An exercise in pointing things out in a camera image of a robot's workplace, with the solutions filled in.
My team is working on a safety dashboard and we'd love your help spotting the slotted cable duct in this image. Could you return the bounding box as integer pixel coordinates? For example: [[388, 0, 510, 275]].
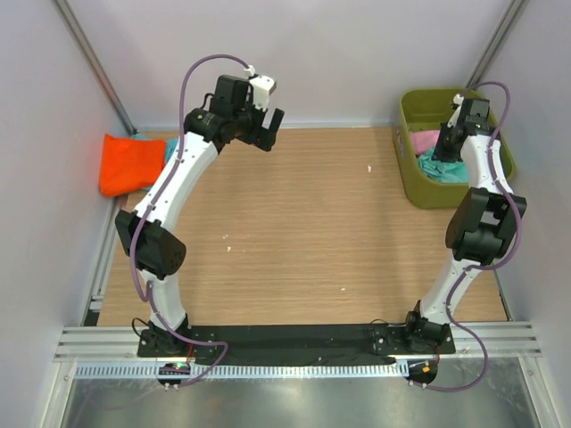
[[74, 360, 409, 381]]

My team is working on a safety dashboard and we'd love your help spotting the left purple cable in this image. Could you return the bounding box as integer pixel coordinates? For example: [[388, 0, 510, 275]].
[[128, 53, 251, 387]]

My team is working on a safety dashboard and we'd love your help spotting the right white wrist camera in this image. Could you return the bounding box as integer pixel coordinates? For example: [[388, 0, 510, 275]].
[[447, 94, 465, 128]]

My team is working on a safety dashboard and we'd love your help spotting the olive green plastic bin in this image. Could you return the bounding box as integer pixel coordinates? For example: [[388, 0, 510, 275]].
[[393, 88, 516, 209]]

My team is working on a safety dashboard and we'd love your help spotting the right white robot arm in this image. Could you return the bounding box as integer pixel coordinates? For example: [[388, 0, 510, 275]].
[[401, 94, 526, 353]]

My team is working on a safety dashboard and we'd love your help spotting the light blue folded t shirt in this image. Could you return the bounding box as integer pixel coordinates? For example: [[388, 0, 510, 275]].
[[132, 134, 178, 165]]

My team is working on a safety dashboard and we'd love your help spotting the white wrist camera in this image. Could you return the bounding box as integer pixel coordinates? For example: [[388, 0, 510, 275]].
[[244, 65, 277, 111], [447, 94, 465, 128]]

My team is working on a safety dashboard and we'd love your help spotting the orange folded t shirt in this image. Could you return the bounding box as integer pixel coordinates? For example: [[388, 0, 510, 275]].
[[99, 134, 167, 198]]

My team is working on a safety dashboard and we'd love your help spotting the pink t shirt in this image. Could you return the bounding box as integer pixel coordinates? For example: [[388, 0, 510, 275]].
[[410, 130, 440, 157]]

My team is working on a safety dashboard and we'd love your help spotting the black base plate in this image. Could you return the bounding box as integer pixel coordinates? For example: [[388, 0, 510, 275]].
[[137, 320, 456, 365]]

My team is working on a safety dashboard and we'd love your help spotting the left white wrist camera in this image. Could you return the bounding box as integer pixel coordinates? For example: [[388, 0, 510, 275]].
[[244, 65, 277, 111]]

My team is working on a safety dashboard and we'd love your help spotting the teal t shirt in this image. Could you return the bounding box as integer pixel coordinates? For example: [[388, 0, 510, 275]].
[[418, 148, 468, 184]]

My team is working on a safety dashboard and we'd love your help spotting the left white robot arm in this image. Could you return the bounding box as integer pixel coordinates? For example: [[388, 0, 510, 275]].
[[115, 74, 285, 357]]

